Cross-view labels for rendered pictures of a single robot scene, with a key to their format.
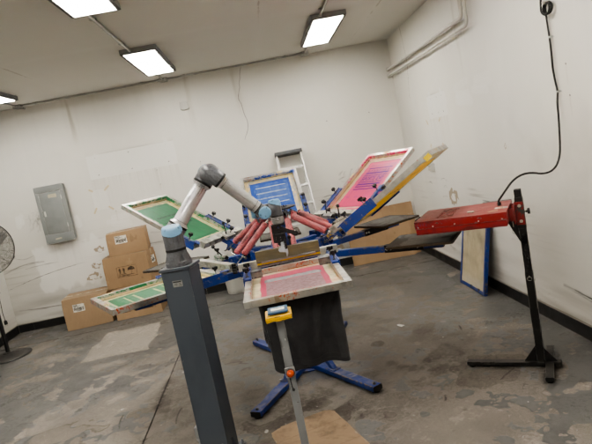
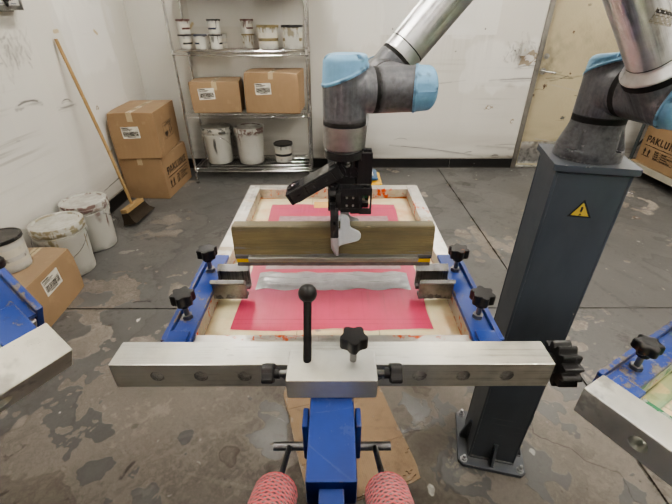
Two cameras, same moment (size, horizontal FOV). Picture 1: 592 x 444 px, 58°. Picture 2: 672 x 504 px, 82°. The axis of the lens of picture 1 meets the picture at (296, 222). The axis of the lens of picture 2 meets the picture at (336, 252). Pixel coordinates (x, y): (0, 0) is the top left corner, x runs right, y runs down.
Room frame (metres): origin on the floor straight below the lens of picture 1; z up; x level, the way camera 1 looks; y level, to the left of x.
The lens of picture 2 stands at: (3.99, 0.13, 1.49)
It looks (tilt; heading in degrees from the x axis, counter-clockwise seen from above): 31 degrees down; 183
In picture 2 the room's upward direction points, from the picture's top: straight up
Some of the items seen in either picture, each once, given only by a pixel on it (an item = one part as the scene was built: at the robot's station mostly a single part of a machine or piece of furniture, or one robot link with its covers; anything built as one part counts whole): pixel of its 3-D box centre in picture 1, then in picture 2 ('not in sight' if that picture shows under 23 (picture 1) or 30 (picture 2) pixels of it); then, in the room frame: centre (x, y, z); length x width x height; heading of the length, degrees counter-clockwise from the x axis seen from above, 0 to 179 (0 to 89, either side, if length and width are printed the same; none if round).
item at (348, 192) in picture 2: (278, 233); (348, 180); (3.30, 0.12, 1.23); 0.09 x 0.08 x 0.12; 93
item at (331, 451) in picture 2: not in sight; (331, 427); (3.67, 0.11, 1.02); 0.17 x 0.06 x 0.05; 3
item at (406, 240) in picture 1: (366, 249); not in sight; (3.85, -0.47, 0.91); 1.34 x 0.40 x 0.08; 63
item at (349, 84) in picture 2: (274, 208); (346, 90); (3.30, 0.11, 1.39); 0.09 x 0.08 x 0.11; 104
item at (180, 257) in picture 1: (177, 256); (592, 135); (3.02, 0.71, 1.25); 0.15 x 0.15 x 0.10
